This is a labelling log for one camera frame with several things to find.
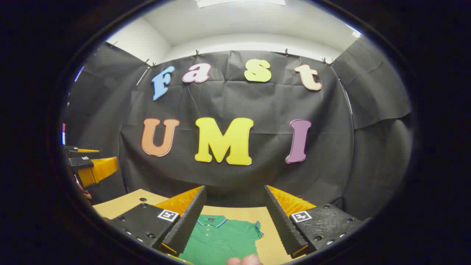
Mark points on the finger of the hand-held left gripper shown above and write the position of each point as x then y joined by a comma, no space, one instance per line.
97,171
79,151

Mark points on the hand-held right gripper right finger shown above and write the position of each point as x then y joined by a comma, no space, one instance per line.
281,224

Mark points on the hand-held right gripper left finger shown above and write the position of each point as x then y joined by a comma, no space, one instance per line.
191,221

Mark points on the green T-shirt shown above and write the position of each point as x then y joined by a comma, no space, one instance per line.
220,239

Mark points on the lit computer monitor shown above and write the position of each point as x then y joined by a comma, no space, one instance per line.
63,138

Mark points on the ceiling light panel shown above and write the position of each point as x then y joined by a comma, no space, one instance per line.
239,2

